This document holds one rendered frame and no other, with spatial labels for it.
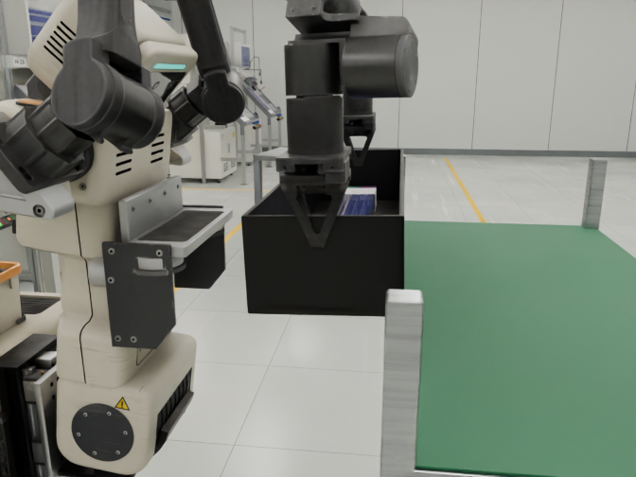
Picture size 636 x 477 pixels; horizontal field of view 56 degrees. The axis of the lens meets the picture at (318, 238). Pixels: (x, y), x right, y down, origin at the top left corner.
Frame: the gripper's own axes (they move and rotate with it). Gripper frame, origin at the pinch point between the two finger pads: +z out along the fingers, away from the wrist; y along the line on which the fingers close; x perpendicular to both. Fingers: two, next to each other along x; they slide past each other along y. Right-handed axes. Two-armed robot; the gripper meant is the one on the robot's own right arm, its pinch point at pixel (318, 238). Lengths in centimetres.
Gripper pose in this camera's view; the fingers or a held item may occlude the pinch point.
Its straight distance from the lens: 62.7
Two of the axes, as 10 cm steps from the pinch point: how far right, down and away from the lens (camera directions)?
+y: 1.3, -2.5, 9.6
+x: -9.9, -0.1, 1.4
